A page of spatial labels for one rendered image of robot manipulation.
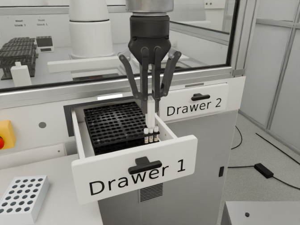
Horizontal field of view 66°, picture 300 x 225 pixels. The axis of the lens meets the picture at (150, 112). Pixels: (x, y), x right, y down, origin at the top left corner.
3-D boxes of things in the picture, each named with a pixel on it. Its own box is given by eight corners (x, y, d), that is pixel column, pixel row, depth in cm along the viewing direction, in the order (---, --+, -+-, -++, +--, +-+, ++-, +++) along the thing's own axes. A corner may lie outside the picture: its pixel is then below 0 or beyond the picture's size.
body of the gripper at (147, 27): (165, 12, 47) (164, 58, 51) (123, 13, 46) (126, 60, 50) (178, 14, 41) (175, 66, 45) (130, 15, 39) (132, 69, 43)
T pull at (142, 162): (162, 167, 50) (162, 162, 50) (129, 176, 48) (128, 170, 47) (156, 157, 53) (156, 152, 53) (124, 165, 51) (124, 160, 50)
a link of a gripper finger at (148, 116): (151, 100, 49) (147, 101, 49) (151, 129, 52) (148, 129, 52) (148, 95, 52) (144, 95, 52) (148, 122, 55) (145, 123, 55)
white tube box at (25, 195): (34, 224, 53) (30, 212, 52) (-5, 227, 53) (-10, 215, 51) (49, 185, 64) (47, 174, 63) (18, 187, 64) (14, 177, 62)
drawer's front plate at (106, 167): (194, 173, 60) (198, 137, 55) (78, 206, 51) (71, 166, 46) (190, 169, 62) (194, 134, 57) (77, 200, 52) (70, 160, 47)
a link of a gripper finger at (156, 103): (152, 89, 51) (165, 88, 51) (152, 110, 53) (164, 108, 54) (153, 91, 49) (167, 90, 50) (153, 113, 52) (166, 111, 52)
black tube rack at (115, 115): (159, 151, 66) (159, 131, 63) (96, 166, 60) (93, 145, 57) (135, 117, 84) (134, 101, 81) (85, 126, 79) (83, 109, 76)
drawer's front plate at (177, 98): (225, 110, 94) (229, 84, 89) (159, 122, 85) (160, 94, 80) (222, 108, 96) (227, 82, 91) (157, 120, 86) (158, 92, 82)
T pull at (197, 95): (210, 98, 84) (210, 95, 84) (192, 101, 82) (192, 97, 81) (204, 95, 87) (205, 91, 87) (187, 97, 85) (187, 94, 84)
